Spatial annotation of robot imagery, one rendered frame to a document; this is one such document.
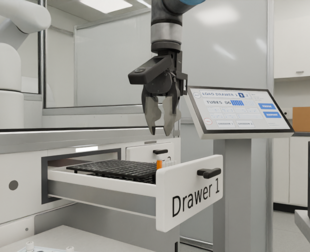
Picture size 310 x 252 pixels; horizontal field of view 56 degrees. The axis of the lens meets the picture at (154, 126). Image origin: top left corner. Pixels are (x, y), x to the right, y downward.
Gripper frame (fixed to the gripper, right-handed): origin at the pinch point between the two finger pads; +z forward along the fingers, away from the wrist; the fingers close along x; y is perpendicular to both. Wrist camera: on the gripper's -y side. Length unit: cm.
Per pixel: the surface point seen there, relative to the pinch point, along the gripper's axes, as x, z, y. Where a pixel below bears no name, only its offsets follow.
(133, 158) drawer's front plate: 21.1, 10.8, 18.7
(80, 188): 11.4, 13.0, -13.2
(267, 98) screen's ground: 0, -15, 109
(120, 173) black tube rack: 4.1, 9.5, -8.6
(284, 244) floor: 1, 100, 201
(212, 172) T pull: -14.4, 7.8, -2.0
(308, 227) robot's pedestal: -30.1, 22.8, 21.5
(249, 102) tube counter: 6, -12, 97
